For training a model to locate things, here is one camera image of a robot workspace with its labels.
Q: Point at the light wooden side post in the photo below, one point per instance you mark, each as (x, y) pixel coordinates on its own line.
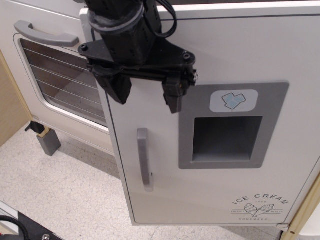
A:
(305, 211)

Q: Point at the black clamp bracket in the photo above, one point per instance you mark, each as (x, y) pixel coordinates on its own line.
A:
(35, 127)

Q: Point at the grey kitchen leg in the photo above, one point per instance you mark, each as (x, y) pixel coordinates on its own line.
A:
(50, 143)

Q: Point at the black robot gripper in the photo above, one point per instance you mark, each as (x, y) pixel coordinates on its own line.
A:
(114, 60)

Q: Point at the grey ice dispenser panel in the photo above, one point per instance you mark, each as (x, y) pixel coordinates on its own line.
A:
(229, 126)

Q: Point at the grey fridge door handle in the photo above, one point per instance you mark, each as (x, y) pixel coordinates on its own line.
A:
(144, 160)

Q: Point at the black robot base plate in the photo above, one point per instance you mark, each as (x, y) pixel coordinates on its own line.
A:
(35, 230)

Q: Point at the grey oven door handle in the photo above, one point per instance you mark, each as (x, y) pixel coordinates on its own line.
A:
(63, 40)

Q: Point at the wooden left side panel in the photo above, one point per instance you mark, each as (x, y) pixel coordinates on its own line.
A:
(14, 113)

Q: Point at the white toy oven door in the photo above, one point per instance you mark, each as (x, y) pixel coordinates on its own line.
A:
(54, 81)

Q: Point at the white toy fridge door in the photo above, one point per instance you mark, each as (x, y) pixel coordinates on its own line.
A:
(233, 43)

